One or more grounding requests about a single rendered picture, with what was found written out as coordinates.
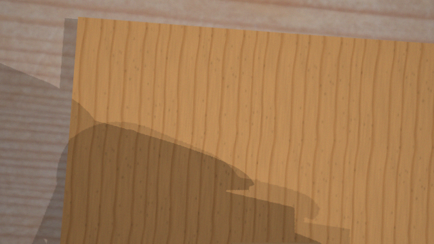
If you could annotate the light brown wooden board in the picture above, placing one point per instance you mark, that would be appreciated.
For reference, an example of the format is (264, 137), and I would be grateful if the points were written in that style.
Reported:
(199, 135)

